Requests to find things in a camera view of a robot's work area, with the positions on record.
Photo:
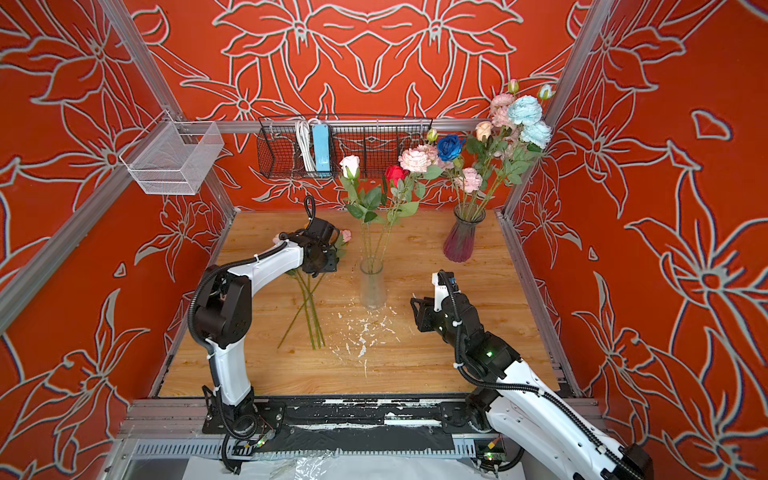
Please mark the white rose stem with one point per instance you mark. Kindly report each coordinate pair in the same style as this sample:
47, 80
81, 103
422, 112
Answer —
363, 205

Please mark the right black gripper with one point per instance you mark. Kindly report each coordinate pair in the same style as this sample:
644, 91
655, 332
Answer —
425, 315

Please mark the clear glass cylinder vase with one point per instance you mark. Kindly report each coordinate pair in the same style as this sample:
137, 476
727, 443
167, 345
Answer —
373, 291

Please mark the white mesh wall basket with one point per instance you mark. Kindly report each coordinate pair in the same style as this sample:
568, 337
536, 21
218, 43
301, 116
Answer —
168, 161

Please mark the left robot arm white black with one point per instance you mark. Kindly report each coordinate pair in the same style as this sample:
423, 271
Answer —
220, 313

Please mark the purple glass fluted vase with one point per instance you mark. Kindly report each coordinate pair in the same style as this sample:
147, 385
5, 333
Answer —
459, 244

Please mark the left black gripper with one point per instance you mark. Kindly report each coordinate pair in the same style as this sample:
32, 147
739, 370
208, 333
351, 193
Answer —
331, 265

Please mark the light blue peony stem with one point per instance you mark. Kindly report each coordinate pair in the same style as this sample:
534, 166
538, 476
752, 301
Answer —
527, 112

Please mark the black wire wall basket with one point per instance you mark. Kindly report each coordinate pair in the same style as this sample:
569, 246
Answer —
285, 144

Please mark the light blue box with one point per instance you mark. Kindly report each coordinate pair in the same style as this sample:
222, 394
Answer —
321, 143

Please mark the pink peony flower stem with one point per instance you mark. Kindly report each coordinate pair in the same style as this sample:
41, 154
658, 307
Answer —
466, 183

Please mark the large pink peony stem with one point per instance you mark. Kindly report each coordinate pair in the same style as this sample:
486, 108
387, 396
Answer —
420, 160

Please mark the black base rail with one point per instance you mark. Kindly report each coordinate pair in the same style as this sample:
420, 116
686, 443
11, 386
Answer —
438, 425

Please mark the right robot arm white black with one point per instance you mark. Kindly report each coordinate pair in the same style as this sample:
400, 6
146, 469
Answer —
514, 402

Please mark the green flower stem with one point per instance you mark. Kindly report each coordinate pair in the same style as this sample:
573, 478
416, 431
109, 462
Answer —
505, 136

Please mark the cream rose flower stem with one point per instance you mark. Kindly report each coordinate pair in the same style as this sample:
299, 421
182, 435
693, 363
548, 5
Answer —
478, 145

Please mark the dark blue rose stem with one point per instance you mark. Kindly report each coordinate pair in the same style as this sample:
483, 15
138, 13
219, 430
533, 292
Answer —
449, 147

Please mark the red rose stem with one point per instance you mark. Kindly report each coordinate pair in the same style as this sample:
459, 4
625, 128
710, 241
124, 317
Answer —
401, 204

